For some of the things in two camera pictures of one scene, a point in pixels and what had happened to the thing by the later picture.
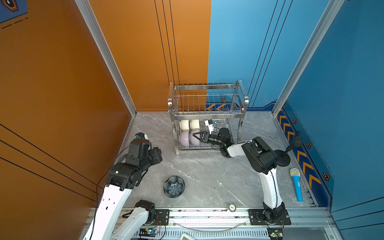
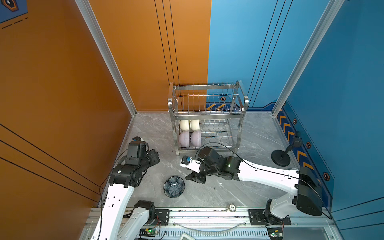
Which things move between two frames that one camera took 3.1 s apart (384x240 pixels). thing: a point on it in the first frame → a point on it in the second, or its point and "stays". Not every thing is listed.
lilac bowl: [184, 138] stays
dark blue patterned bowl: [174, 187] stays
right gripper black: [205, 136] → [195, 176]
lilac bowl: [193, 140] stays
